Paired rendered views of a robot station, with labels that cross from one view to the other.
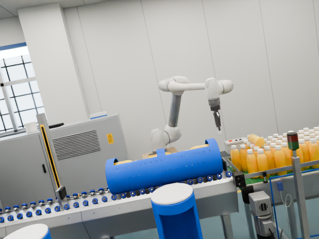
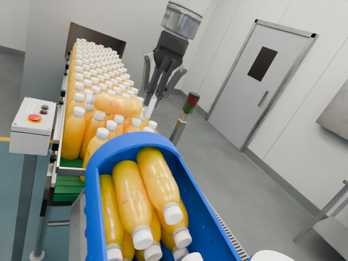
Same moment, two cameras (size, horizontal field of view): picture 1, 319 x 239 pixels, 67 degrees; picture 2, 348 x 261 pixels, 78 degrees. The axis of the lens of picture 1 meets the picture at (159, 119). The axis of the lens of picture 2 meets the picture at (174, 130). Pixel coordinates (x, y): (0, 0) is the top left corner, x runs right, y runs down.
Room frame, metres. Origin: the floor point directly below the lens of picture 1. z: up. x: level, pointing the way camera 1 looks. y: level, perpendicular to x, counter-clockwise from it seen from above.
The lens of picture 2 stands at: (2.12, 0.09, 1.50)
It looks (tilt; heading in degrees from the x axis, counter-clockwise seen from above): 24 degrees down; 237
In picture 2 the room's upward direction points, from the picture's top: 24 degrees clockwise
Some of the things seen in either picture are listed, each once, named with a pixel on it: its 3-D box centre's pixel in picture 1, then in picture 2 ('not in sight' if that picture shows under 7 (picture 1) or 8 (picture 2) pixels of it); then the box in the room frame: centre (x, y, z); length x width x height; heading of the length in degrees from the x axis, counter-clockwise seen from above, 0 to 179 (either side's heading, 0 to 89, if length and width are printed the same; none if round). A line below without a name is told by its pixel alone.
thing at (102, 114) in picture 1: (98, 115); not in sight; (3.55, 0.86, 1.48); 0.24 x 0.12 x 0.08; 105
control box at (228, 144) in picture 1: (236, 145); (35, 124); (2.15, -0.64, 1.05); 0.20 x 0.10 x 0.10; 89
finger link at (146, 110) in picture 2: not in sight; (148, 105); (1.88, -0.44, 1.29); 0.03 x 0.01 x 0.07; 89
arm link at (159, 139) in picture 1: (157, 139); not in sight; (2.54, 0.06, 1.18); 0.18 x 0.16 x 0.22; 126
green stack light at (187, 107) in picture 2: (293, 144); (189, 106); (1.50, -0.81, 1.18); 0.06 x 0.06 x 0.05
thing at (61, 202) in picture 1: (62, 197); not in sight; (1.90, 0.90, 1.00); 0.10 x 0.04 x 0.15; 179
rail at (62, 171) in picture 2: (234, 167); (118, 174); (1.87, -0.51, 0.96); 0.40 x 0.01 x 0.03; 179
